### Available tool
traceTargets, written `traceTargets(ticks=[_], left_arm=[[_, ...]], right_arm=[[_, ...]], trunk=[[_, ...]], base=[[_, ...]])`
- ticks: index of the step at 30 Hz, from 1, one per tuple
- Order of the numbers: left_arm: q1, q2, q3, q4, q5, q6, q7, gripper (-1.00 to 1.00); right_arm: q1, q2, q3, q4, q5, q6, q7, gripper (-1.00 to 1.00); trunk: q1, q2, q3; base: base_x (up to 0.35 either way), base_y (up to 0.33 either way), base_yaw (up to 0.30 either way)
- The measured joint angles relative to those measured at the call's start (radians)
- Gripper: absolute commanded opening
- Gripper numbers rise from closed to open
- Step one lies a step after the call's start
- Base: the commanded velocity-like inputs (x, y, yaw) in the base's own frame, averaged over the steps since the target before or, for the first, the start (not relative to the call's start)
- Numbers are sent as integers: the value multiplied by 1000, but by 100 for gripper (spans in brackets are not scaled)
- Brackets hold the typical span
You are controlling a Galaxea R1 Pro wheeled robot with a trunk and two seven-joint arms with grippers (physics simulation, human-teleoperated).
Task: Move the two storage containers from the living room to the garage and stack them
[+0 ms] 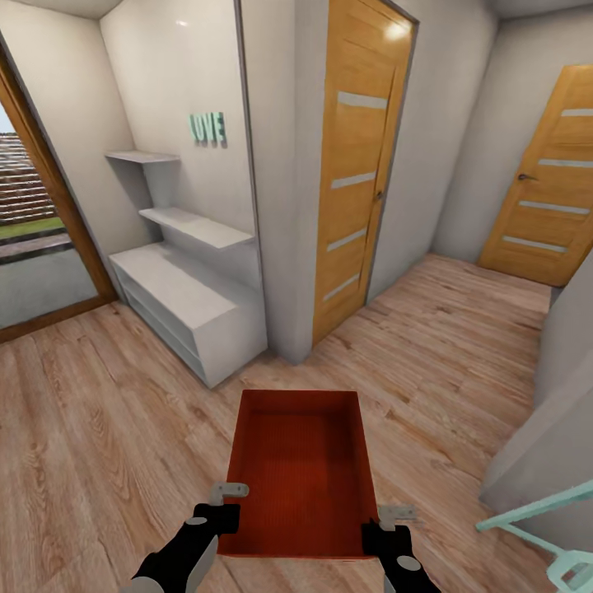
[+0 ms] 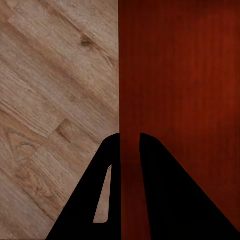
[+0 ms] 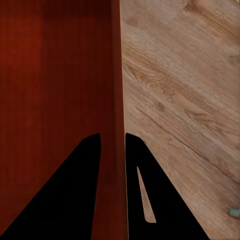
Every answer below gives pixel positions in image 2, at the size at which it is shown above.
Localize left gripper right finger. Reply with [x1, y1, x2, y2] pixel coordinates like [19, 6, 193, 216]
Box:
[139, 133, 240, 240]

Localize storage box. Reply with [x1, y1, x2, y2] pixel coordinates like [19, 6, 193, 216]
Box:
[118, 0, 240, 240]

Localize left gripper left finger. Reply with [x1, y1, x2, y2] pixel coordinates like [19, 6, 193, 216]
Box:
[46, 133, 122, 240]

